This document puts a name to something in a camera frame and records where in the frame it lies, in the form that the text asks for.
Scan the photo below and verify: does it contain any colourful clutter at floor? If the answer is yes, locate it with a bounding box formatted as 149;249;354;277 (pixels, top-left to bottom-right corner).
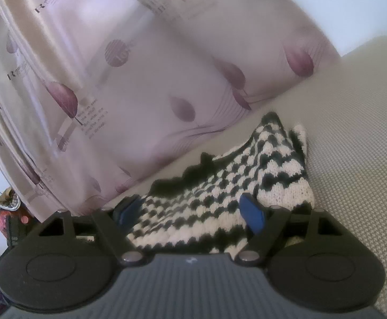
0;185;38;319

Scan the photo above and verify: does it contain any pink leaf-print curtain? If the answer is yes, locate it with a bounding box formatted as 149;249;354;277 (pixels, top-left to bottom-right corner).
0;0;339;220

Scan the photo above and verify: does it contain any black white knitted garment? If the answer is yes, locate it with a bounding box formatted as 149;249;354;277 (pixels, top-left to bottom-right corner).
128;112;315;256

